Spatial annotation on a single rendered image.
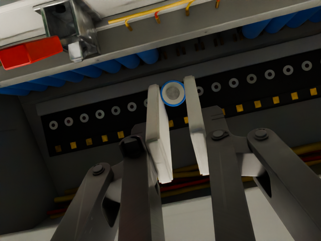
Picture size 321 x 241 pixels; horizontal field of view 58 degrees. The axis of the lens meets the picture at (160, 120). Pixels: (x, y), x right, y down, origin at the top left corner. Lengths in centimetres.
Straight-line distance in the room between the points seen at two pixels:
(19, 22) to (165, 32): 9
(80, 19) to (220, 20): 9
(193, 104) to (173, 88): 4
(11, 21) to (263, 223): 21
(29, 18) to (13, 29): 2
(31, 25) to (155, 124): 11
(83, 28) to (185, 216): 14
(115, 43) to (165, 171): 10
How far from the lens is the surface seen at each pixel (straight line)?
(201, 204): 21
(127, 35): 22
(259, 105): 35
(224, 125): 15
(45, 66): 23
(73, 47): 19
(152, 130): 15
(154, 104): 18
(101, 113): 36
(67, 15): 20
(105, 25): 22
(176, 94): 20
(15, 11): 19
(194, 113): 15
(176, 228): 22
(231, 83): 35
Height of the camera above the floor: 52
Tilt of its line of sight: 17 degrees up
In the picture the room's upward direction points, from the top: 165 degrees clockwise
